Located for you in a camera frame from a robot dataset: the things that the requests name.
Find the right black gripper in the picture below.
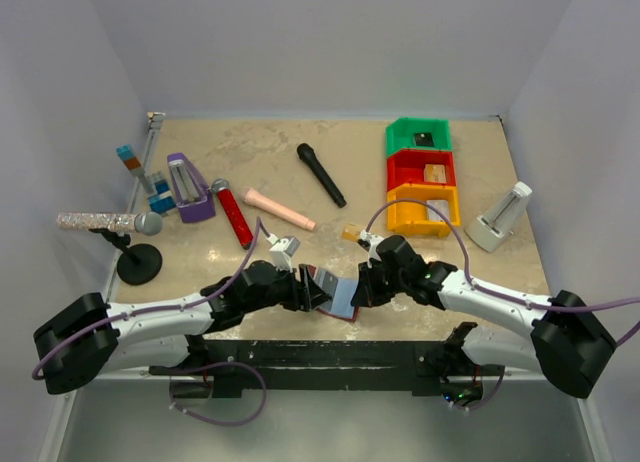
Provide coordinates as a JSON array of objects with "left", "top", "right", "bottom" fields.
[{"left": 351, "top": 258, "right": 409, "bottom": 307}]

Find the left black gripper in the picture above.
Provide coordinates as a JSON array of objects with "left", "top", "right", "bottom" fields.
[{"left": 244, "top": 262, "right": 331, "bottom": 314}]

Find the red leather card holder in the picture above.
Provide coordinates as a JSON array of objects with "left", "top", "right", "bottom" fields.
[{"left": 310, "top": 266, "right": 358, "bottom": 322}]

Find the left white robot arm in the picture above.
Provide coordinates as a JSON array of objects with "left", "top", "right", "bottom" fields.
[{"left": 31, "top": 260, "right": 332, "bottom": 395}]

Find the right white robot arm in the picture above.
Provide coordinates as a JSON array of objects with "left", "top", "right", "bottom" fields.
[{"left": 351, "top": 232, "right": 617, "bottom": 399}]

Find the grey card in yellow bin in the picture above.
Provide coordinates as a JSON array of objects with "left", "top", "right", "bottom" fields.
[{"left": 426, "top": 199, "right": 450, "bottom": 222}]

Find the tan card in red bin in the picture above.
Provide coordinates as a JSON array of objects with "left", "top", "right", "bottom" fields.
[{"left": 424, "top": 164, "right": 447, "bottom": 185}]

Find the black card in green bin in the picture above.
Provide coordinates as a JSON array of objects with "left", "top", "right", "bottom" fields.
[{"left": 413, "top": 132, "right": 435, "bottom": 148}]

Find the yellow storage bin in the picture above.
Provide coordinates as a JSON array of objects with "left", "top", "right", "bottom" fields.
[{"left": 387, "top": 183, "right": 461, "bottom": 238}]

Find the white metronome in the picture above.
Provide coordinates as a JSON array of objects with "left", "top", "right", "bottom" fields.
[{"left": 465, "top": 181, "right": 532, "bottom": 253}]

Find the red storage bin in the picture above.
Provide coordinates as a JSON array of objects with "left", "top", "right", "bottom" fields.
[{"left": 386, "top": 149, "right": 457, "bottom": 191}]

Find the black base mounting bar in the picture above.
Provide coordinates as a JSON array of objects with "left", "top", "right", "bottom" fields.
[{"left": 199, "top": 337, "right": 501, "bottom": 398}]

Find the pink microphone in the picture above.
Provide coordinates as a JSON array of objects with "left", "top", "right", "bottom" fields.
[{"left": 242, "top": 188, "right": 316, "bottom": 231}]

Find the green storage bin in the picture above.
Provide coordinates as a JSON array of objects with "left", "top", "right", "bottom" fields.
[{"left": 385, "top": 117, "right": 453, "bottom": 157}]

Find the black microphone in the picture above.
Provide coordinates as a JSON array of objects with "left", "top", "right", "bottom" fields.
[{"left": 296, "top": 143, "right": 347, "bottom": 208}]

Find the red microphone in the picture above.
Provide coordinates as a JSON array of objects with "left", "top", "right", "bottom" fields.
[{"left": 211, "top": 178, "right": 254, "bottom": 250}]

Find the purple metronome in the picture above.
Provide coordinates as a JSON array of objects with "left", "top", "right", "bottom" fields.
[{"left": 167, "top": 152, "right": 215, "bottom": 224}]

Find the black microphone stand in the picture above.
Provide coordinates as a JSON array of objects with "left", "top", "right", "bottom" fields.
[{"left": 91, "top": 229, "right": 163, "bottom": 286}]

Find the blue toy brick tower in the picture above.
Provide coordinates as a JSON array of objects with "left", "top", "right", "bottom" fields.
[{"left": 116, "top": 145, "right": 176, "bottom": 216}]

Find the glitter silver microphone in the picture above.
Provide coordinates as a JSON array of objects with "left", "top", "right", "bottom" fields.
[{"left": 56, "top": 212, "right": 163, "bottom": 236}]

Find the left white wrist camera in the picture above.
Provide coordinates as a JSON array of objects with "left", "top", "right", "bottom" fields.
[{"left": 267, "top": 234, "right": 300, "bottom": 272}]

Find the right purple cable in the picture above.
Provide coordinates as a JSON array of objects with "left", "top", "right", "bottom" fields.
[{"left": 364, "top": 196, "right": 640, "bottom": 351}]

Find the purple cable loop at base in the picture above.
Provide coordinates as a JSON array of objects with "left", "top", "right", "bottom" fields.
[{"left": 168, "top": 359, "right": 269, "bottom": 427}]

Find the left aluminium frame rail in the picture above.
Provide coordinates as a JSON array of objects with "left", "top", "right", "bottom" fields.
[{"left": 101, "top": 112, "right": 165, "bottom": 302}]

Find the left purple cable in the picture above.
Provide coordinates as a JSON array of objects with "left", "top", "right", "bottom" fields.
[{"left": 31, "top": 216, "right": 274, "bottom": 381}]

